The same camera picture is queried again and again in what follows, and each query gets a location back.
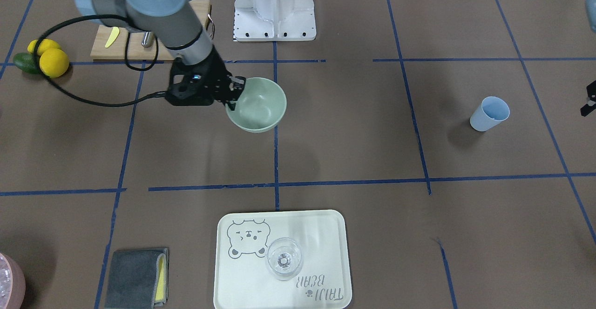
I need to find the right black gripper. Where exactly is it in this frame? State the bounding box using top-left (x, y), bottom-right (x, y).
top-left (166, 48), bottom-right (246, 112)

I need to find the mint green bowl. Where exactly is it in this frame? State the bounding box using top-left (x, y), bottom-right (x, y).
top-left (225, 77), bottom-right (287, 133)

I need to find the light blue plastic cup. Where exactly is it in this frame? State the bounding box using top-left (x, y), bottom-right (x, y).
top-left (469, 96), bottom-right (510, 132)

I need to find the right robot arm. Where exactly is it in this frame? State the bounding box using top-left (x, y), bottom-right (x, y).
top-left (38, 0), bottom-right (246, 110)

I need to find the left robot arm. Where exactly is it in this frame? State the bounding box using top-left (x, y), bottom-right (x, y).
top-left (580, 0), bottom-right (596, 117)

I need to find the pink bowl with ice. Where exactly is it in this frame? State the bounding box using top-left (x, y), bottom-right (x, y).
top-left (0, 253), bottom-right (26, 309)

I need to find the steel muddler black tip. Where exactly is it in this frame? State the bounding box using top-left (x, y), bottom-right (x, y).
top-left (141, 31), bottom-right (155, 48)

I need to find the wooden cutting board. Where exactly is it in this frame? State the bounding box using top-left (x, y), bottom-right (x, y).
top-left (91, 0), bottom-right (215, 61)

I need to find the yellow plastic knife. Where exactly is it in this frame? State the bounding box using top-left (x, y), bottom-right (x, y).
top-left (104, 27), bottom-right (121, 48)

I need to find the clear wine glass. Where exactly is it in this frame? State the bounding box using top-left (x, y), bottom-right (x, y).
top-left (266, 237), bottom-right (304, 281)

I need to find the yellow lemon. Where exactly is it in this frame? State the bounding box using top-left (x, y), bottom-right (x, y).
top-left (39, 48), bottom-right (70, 79)
top-left (27, 39), bottom-right (61, 56)

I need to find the cream bear tray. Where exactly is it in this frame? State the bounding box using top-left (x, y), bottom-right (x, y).
top-left (213, 209), bottom-right (353, 309)

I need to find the grey folded cloth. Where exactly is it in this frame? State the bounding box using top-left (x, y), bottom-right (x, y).
top-left (104, 247), bottom-right (169, 309)

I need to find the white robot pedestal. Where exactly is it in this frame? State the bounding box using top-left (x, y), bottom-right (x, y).
top-left (233, 0), bottom-right (317, 42)

